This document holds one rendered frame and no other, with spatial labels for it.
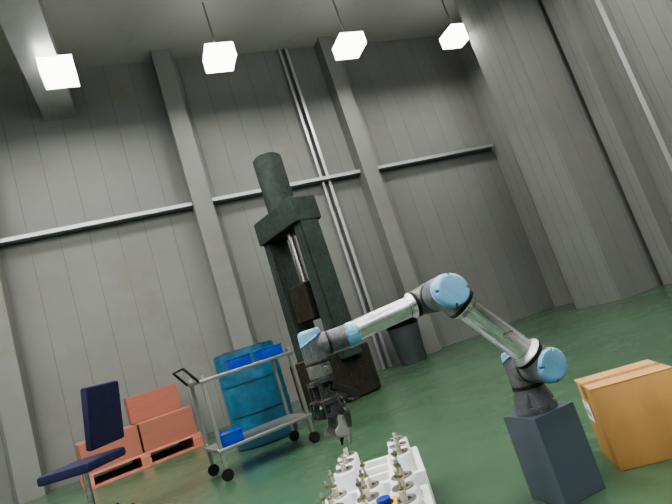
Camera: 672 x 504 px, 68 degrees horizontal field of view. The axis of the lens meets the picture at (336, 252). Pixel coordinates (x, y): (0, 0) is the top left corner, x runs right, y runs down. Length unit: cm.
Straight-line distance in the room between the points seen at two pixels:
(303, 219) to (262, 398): 229
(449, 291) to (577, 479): 79
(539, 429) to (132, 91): 852
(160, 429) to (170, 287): 238
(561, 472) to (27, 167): 827
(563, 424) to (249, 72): 872
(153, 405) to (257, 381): 242
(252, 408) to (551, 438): 358
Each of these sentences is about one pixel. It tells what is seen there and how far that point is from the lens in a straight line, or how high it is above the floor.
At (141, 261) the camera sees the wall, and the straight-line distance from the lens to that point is 831.
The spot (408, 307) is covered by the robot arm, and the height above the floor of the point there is 79.
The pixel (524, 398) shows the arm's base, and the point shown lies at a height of 36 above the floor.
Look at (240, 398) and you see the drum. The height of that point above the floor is 49.
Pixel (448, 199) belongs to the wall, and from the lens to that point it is 1011.
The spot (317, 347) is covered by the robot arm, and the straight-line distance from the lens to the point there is 156.
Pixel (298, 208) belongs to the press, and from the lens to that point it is 624.
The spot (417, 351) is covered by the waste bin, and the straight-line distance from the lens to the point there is 816.
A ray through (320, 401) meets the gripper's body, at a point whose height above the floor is 60.
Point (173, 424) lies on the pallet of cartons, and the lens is 681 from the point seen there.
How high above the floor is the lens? 77
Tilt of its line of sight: 9 degrees up
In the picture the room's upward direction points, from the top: 18 degrees counter-clockwise
